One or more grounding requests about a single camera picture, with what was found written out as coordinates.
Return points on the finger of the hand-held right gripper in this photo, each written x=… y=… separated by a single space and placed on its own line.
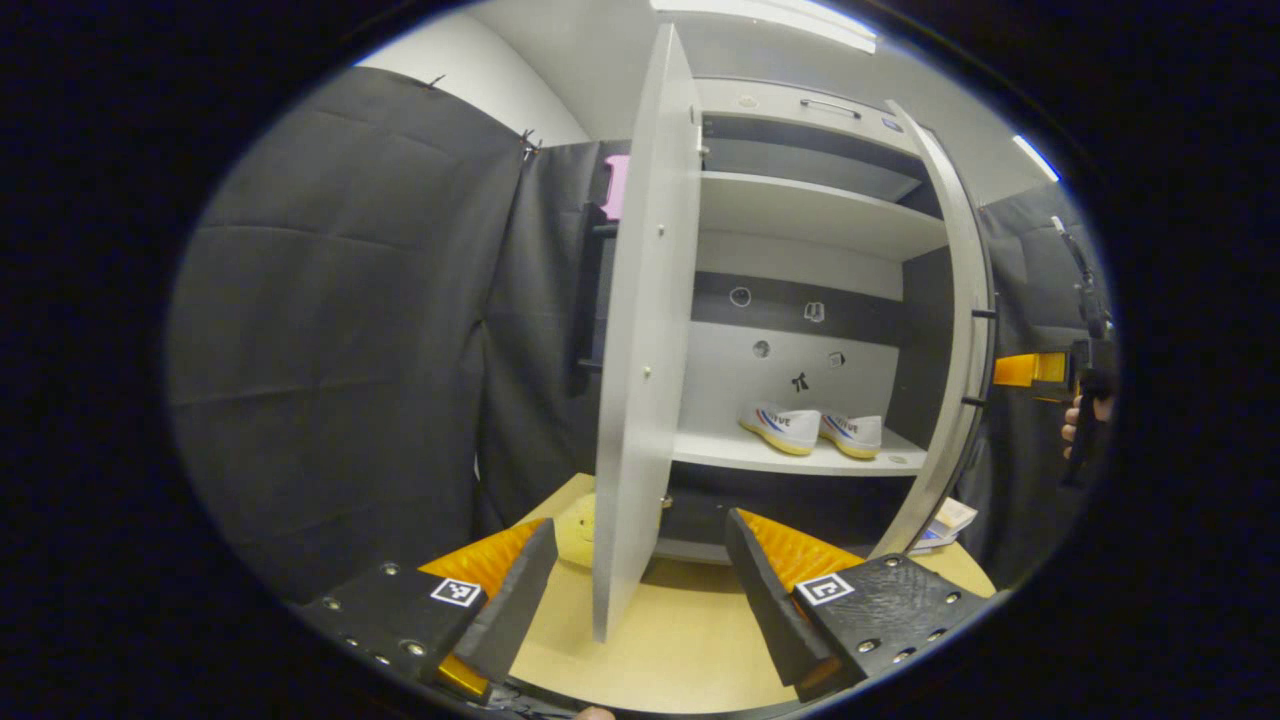
x=1025 y=370

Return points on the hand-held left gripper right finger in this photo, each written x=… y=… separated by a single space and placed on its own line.
x=765 y=600

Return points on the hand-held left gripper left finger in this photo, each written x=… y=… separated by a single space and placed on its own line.
x=515 y=600

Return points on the white shoe cabinet door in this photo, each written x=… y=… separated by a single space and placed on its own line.
x=968 y=350
x=645 y=350

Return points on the white striped canvas shoe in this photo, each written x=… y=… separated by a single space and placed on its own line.
x=852 y=435
x=785 y=428

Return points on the grey white shoe cabinet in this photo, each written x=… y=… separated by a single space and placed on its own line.
x=810 y=210

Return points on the yellow plush toy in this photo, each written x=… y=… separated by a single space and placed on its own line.
x=575 y=530

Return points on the white book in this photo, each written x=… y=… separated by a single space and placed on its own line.
x=945 y=522

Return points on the ceiling light panel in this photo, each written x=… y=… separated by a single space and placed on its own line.
x=1036 y=158
x=770 y=20

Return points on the black backdrop cloth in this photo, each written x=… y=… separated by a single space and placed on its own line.
x=330 y=350

